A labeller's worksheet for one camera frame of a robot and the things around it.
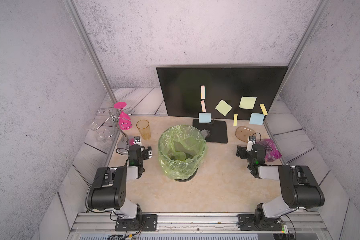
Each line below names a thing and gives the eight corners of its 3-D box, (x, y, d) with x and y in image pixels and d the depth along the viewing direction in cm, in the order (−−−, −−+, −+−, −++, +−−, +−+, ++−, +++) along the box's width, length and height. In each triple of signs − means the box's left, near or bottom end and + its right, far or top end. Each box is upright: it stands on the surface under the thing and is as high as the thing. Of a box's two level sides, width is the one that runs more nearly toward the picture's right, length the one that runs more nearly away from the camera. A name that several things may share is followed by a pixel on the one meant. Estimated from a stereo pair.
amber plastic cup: (140, 141, 109) (135, 127, 97) (142, 133, 113) (137, 119, 102) (151, 141, 108) (147, 127, 97) (152, 133, 113) (149, 119, 102)
